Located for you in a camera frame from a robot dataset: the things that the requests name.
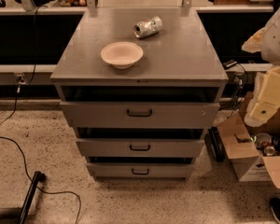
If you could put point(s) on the grey metal drawer cabinet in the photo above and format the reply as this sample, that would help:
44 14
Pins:
179 65

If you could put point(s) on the white paper bowl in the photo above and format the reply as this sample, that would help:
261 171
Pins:
121 55

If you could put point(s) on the grey middle drawer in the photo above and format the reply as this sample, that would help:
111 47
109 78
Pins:
152 148

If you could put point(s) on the black metal stand leg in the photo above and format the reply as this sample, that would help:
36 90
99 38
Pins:
38 177

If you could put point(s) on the grey bottom drawer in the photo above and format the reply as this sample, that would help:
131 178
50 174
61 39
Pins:
133 170

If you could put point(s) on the small black device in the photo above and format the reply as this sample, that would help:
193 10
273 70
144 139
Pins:
229 64

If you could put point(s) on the cans in cardboard box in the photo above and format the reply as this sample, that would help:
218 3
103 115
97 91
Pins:
268 145

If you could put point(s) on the grey drawer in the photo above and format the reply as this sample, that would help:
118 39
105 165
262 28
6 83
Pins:
152 148
139 115
133 170

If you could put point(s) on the brown cardboard box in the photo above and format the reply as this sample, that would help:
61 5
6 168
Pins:
248 162

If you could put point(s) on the grey top drawer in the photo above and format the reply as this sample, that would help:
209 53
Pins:
139 115

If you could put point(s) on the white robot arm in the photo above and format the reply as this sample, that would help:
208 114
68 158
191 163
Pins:
271 40

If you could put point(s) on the crushed silver soda can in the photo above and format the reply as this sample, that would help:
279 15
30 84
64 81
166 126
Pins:
148 28

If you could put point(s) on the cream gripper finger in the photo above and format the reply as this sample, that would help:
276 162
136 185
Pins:
254 43
266 98

